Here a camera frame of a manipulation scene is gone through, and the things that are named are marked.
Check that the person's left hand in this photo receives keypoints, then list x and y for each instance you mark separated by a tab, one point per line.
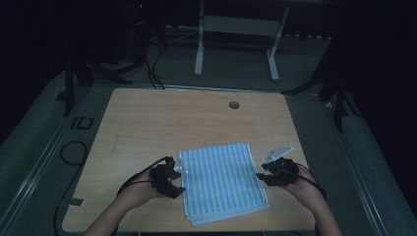
141	191

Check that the person's right hand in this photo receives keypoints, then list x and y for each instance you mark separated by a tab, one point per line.
306	190

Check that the blue striped towel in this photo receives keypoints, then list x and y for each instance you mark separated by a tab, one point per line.
223	183

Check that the black tripod stand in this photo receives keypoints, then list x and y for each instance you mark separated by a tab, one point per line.
339	105
69	91

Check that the white metal stand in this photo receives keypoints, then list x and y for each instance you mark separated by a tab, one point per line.
241	25

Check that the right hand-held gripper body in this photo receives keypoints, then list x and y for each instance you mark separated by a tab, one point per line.
283	172

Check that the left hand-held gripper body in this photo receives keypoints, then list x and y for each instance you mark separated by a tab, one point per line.
162	178

